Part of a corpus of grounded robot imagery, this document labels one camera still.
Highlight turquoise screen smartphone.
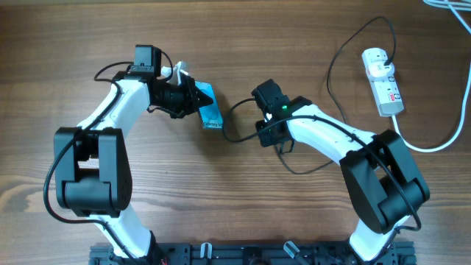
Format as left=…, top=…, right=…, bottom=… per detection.
left=195, top=81, right=223, bottom=130

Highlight black USB charging cable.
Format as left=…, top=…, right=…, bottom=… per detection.
left=274, top=15, right=397, bottom=175

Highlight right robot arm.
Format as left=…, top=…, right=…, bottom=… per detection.
left=252, top=79, right=430, bottom=264

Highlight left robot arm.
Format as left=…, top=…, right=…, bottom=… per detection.
left=43, top=45, right=219, bottom=264

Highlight white charger plug adapter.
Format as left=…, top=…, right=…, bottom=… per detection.
left=366, top=61, right=395, bottom=82

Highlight white power strip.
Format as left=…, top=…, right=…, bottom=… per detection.
left=361, top=48, right=405, bottom=117

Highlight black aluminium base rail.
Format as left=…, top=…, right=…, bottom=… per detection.
left=88, top=241, right=417, bottom=265

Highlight white power strip cord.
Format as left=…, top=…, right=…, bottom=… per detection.
left=390, top=60, right=471, bottom=153

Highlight white cables at corner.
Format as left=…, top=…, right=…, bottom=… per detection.
left=422, top=0, right=471, bottom=30

